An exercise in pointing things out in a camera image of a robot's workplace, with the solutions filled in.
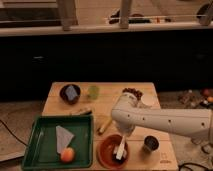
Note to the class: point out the grey cloth in tray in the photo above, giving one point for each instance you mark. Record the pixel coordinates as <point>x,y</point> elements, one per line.
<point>63,138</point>

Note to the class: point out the dark brown bowl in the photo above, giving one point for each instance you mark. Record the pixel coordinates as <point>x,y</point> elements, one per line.
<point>64,96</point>

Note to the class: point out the green plastic cup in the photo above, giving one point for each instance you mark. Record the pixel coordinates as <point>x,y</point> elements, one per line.
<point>93,92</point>

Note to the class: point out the yellow handled utensil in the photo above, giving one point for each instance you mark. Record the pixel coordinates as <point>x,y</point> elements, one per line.
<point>104,126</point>

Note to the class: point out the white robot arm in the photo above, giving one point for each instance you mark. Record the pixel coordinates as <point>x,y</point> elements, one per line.
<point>193,123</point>

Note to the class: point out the blue sponge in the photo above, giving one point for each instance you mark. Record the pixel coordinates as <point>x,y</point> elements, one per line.
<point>71,92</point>

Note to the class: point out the orange peach fruit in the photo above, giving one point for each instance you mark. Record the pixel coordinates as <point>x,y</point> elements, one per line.
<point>67,155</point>

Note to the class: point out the green plastic tray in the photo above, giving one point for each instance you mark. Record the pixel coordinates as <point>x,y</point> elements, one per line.
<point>50,135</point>

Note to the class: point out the red bowl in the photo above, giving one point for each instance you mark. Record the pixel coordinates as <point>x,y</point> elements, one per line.
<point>106,155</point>

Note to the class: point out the dark metal cup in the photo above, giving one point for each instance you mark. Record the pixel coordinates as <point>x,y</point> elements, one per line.
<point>151,144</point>

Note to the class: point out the bunch of dark grapes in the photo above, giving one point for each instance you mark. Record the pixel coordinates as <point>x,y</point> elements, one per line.
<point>138,94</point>

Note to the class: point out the wooden handled knife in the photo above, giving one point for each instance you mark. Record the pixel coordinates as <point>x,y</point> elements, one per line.
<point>82,111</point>

